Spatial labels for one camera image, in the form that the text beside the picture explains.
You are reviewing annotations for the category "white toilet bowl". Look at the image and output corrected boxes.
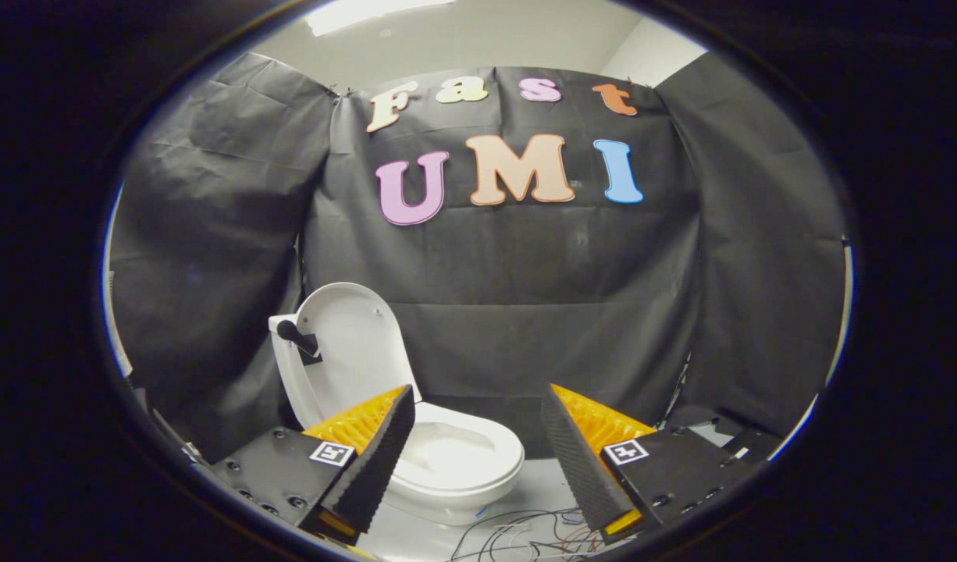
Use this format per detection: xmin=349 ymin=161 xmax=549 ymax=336
xmin=381 ymin=423 xmax=520 ymax=527

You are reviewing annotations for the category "black backdrop cloth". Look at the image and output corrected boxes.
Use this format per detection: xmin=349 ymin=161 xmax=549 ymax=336
xmin=108 ymin=51 xmax=848 ymax=463

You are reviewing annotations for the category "white toilet lid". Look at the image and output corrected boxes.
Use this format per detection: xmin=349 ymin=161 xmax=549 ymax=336
xmin=294 ymin=282 xmax=422 ymax=429

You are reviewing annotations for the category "ceiling light panel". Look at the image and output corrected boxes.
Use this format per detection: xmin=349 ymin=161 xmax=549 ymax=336
xmin=304 ymin=0 xmax=456 ymax=38

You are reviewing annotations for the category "black lid handle knob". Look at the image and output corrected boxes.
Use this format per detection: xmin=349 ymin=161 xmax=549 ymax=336
xmin=276 ymin=319 xmax=322 ymax=365

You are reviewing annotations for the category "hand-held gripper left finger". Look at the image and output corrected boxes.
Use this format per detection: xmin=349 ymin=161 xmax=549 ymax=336
xmin=212 ymin=384 xmax=417 ymax=546

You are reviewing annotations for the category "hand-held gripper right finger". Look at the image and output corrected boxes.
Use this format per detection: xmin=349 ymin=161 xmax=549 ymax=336
xmin=540 ymin=383 xmax=784 ymax=546

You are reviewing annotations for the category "white toilet seat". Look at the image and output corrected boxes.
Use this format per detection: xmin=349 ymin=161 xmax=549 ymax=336
xmin=387 ymin=401 xmax=526 ymax=503

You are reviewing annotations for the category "bundle of thin cables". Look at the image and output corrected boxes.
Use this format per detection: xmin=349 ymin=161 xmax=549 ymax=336
xmin=447 ymin=507 xmax=606 ymax=562

